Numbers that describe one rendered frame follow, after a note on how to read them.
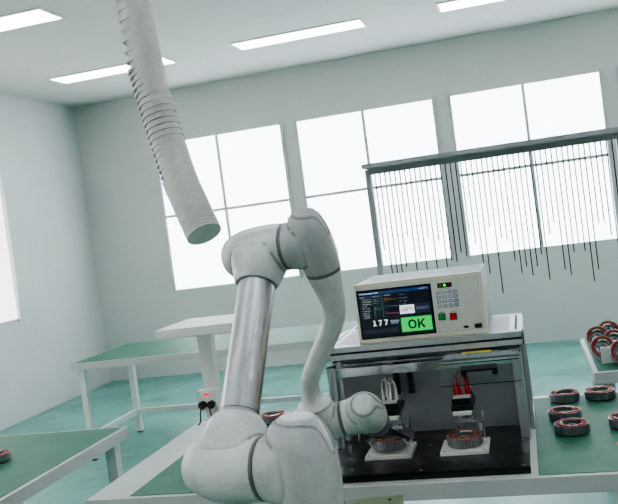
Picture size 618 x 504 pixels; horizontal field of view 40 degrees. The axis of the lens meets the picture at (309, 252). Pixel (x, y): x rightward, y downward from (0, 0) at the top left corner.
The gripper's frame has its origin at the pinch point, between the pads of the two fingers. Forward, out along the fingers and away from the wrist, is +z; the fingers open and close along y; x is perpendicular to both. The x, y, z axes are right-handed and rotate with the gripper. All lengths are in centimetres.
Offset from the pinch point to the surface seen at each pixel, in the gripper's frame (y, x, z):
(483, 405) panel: 29.6, 15.7, 20.2
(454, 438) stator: 21.4, -1.5, -3.6
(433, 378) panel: 13.6, 25.1, 14.7
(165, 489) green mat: -72, -15, -13
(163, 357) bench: -212, 140, 254
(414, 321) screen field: 11.2, 38.1, -7.1
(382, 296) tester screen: 1.5, 46.4, -11.9
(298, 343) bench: -110, 141, 254
